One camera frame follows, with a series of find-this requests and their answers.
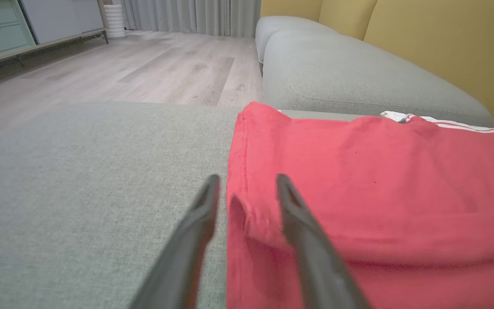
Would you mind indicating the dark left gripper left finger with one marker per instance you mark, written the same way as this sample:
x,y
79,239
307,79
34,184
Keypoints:
x,y
182,257

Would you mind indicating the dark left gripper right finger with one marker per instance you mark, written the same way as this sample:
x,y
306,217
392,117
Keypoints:
x,y
315,266

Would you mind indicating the red shorts with white trim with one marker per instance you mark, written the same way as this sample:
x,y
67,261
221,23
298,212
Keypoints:
x,y
401,193

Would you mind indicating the large grey sofa seat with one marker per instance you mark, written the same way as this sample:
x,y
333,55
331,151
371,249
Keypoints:
x,y
79,193

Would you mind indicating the grey sofa seat cushion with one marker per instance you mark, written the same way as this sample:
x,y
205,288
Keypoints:
x,y
358,77
285,28

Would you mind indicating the grey pleated curtain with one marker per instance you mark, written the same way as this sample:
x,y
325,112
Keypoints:
x,y
187,15

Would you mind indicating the white ribbed floor vase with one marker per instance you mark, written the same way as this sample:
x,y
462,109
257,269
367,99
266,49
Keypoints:
x,y
114,21

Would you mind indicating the yellow sofa back cushion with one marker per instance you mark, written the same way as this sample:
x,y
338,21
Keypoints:
x,y
290,7
457,47
345,15

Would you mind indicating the pale green TV cabinet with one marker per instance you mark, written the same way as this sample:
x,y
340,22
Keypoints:
x,y
2,30

